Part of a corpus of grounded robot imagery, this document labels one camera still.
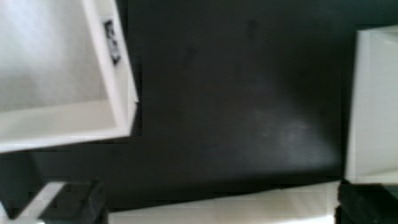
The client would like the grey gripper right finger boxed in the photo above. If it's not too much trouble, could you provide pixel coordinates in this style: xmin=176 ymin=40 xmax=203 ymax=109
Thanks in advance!
xmin=334 ymin=181 xmax=398 ymax=224

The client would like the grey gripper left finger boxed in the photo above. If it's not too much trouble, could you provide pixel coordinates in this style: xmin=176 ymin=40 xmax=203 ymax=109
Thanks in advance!
xmin=0 ymin=181 xmax=109 ymax=224

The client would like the white drawer cabinet box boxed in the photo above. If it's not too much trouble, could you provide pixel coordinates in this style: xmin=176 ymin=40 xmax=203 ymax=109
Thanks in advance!
xmin=345 ymin=25 xmax=398 ymax=184

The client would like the white front drawer tray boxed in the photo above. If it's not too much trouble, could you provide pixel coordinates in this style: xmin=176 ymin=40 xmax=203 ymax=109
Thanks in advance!
xmin=0 ymin=0 xmax=139 ymax=153

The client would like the white U-shaped fence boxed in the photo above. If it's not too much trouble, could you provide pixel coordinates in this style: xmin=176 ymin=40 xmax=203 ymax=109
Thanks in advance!
xmin=109 ymin=182 xmax=340 ymax=224

